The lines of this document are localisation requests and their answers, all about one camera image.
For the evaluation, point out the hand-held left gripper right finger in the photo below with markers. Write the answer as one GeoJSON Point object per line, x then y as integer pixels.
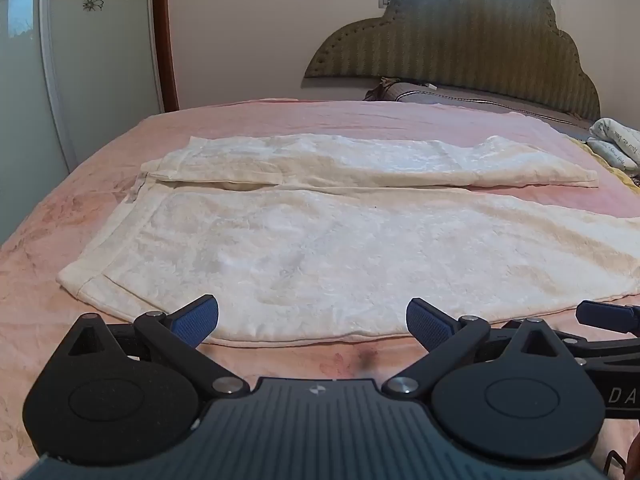
{"type": "Point", "coordinates": [427, 325]}

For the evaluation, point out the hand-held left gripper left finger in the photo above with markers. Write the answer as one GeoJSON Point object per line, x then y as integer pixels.
{"type": "Point", "coordinates": [196, 319]}

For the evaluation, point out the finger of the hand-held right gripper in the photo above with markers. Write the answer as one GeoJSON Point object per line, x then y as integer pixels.
{"type": "Point", "coordinates": [607, 316]}

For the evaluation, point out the white pants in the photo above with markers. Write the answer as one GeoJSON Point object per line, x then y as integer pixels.
{"type": "Point", "coordinates": [300, 250]}

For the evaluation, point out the yellow cloth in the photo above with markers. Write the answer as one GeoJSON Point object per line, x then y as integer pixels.
{"type": "Point", "coordinates": [622, 176]}

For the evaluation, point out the pink blanket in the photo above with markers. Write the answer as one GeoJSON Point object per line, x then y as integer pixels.
{"type": "Point", "coordinates": [75, 200]}

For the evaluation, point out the white printed cloth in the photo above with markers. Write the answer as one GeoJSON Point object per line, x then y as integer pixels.
{"type": "Point", "coordinates": [617, 142]}

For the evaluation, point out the grey pillow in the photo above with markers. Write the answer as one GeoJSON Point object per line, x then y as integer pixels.
{"type": "Point", "coordinates": [450, 96]}

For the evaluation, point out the glass sliding wardrobe door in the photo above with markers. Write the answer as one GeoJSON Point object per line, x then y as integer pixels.
{"type": "Point", "coordinates": [100, 60]}

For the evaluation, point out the olive padded headboard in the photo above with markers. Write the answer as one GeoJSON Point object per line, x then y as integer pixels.
{"type": "Point", "coordinates": [450, 45]}

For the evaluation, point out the wooden door frame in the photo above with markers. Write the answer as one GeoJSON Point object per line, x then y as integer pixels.
{"type": "Point", "coordinates": [165, 35]}

